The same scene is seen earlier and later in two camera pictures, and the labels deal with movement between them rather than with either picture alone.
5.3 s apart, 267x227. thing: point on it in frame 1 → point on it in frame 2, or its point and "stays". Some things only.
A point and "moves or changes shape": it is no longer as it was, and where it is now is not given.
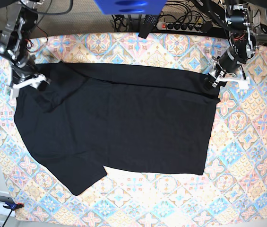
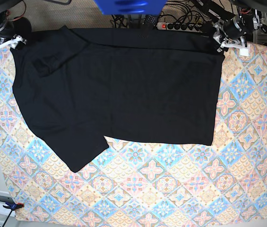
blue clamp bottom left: x=12 y=206 stays
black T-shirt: x=88 y=116 moves or changes shape
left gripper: x=26 y=69 → x=2 y=31
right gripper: x=228 y=63 → x=230 y=30
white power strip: x=179 y=27 stays
